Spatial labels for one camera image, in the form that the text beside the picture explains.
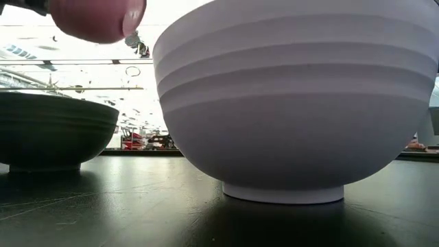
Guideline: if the black ribbed bowl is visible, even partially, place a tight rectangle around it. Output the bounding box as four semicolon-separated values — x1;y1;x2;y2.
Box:
0;91;120;173

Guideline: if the lavender ribbed bowl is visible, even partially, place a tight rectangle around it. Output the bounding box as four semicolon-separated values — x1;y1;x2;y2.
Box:
152;0;439;205

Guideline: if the dark hanging ceiling fixture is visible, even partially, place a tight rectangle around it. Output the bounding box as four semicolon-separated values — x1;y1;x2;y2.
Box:
124;30;151;58

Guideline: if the pink ribbed bowl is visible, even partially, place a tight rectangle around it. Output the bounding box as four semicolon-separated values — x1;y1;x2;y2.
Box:
47;0;148;45

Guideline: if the thin round ring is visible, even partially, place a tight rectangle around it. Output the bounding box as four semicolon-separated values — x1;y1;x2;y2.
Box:
124;65;142;78

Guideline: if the red tool cart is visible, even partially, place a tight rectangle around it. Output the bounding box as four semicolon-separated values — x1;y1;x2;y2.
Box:
120;127;145;151

